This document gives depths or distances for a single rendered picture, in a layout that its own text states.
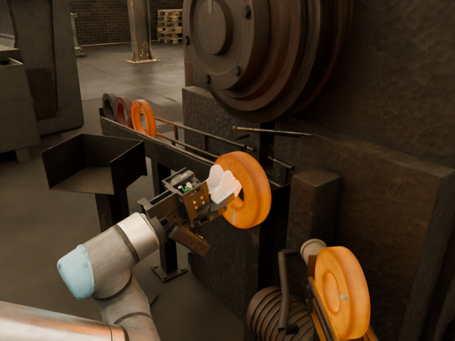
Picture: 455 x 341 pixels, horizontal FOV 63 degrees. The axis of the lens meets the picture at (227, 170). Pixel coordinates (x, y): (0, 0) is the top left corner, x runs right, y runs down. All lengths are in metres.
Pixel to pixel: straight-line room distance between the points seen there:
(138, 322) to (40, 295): 1.28
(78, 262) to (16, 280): 1.41
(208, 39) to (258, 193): 0.40
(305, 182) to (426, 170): 0.24
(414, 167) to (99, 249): 0.60
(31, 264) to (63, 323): 1.56
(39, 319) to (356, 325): 0.46
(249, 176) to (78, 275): 0.33
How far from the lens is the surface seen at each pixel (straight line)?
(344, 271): 0.65
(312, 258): 0.76
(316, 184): 0.85
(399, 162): 0.83
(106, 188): 1.29
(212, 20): 0.89
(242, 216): 0.74
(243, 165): 0.69
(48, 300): 1.85
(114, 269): 0.63
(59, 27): 3.74
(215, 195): 0.68
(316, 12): 0.79
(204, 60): 0.96
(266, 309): 0.92
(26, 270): 2.06
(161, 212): 0.64
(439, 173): 0.81
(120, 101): 1.80
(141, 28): 7.98
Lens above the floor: 1.18
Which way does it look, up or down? 25 degrees down
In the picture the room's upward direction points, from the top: straight up
